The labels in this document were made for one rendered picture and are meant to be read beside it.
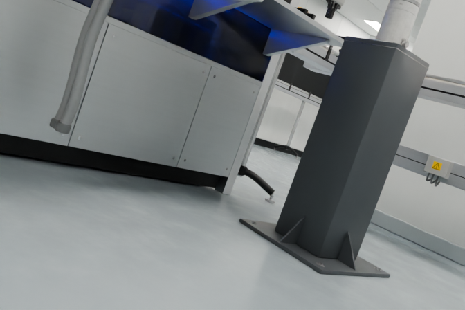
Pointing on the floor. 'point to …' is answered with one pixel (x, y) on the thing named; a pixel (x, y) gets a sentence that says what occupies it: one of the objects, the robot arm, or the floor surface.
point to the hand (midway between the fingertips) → (329, 13)
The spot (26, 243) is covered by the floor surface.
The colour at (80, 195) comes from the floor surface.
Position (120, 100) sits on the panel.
